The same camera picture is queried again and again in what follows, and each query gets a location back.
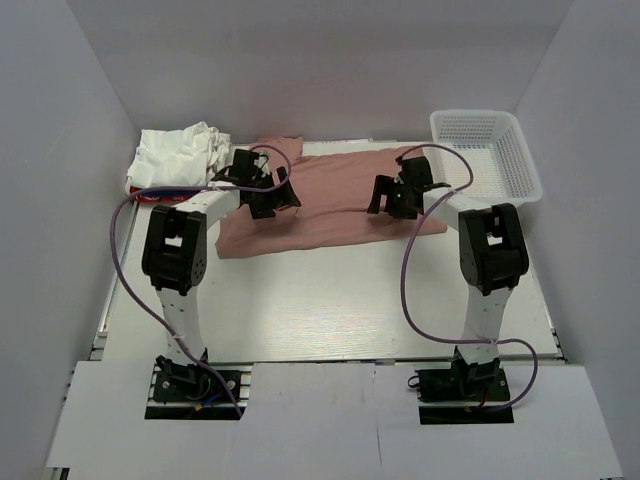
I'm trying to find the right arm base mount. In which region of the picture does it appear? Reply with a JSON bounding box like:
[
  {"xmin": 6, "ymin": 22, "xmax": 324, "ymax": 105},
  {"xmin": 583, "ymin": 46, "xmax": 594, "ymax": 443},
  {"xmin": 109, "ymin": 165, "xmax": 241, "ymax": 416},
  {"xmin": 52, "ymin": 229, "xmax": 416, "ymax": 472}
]
[{"xmin": 407, "ymin": 367, "xmax": 514, "ymax": 426}]

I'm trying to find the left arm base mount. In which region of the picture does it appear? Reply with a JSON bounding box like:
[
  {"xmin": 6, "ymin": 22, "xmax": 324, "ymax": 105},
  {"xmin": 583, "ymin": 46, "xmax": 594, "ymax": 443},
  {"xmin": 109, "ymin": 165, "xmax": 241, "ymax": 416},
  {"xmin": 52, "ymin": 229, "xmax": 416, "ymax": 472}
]
[{"xmin": 144, "ymin": 366, "xmax": 239, "ymax": 421}]

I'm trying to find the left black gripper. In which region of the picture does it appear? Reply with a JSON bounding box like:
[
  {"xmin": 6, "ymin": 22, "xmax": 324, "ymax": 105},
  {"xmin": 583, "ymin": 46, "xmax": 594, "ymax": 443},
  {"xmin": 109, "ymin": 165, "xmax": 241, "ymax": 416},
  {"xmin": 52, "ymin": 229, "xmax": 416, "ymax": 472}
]
[{"xmin": 249, "ymin": 166, "xmax": 300, "ymax": 219}]

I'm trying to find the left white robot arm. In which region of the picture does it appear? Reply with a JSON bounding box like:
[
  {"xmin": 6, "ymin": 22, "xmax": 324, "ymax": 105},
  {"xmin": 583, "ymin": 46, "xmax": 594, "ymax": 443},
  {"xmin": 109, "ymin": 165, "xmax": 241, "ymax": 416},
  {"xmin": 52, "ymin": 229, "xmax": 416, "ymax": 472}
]
[{"xmin": 142, "ymin": 147, "xmax": 301, "ymax": 399}]

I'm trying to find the red blue folded shirt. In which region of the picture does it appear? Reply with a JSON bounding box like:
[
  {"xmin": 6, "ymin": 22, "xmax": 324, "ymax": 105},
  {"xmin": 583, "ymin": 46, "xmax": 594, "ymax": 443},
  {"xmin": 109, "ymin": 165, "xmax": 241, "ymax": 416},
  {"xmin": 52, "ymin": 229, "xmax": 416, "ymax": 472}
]
[{"xmin": 135, "ymin": 188, "xmax": 197, "ymax": 203}]

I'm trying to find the pink t-shirt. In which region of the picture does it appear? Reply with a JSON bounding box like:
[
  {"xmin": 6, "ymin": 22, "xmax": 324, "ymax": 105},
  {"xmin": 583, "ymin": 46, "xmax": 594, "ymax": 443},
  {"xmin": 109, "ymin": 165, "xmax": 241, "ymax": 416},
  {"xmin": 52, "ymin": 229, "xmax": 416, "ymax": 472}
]
[{"xmin": 216, "ymin": 137, "xmax": 416, "ymax": 259}]

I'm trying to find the white plastic mesh basket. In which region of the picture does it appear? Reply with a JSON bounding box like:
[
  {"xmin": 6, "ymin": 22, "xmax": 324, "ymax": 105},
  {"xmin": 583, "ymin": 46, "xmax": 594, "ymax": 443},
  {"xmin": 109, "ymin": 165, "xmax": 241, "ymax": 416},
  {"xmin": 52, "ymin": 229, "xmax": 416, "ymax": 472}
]
[{"xmin": 430, "ymin": 109, "xmax": 542, "ymax": 207}]

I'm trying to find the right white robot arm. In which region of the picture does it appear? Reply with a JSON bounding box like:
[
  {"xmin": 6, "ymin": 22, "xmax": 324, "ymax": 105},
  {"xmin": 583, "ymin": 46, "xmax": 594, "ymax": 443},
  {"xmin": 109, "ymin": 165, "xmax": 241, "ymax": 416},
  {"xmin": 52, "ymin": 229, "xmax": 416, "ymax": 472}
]
[{"xmin": 367, "ymin": 157, "xmax": 529, "ymax": 399}]

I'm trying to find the white t-shirt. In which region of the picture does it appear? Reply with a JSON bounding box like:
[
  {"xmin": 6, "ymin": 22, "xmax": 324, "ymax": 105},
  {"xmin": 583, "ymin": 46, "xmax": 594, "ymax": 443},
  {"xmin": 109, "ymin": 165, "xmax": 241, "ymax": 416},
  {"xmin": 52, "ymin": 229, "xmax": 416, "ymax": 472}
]
[{"xmin": 125, "ymin": 121, "xmax": 232, "ymax": 192}]

